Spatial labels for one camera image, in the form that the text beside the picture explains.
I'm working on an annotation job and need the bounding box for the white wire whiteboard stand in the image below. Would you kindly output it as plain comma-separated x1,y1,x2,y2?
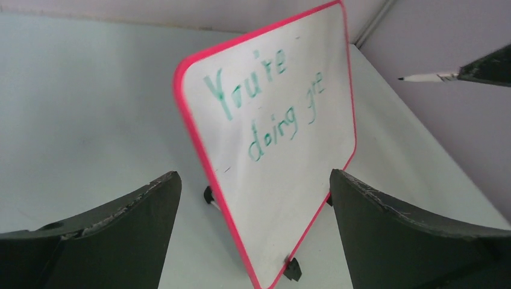
203,186,221,211

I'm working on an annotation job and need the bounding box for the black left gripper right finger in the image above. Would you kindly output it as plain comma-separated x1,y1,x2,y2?
330,169,510,288

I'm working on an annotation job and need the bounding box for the green capped white marker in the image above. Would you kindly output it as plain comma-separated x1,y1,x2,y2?
398,72,459,82

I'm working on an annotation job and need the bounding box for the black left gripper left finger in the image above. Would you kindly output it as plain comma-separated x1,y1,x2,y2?
1,172,182,288

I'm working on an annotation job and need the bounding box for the black whiteboard stand foot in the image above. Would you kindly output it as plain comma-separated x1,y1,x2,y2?
326,193,333,207
283,257,303,282

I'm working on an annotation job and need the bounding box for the red framed whiteboard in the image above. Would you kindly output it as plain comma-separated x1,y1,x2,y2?
173,1,357,288

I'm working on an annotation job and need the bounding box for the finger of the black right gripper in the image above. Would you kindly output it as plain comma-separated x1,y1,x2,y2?
457,44,510,87

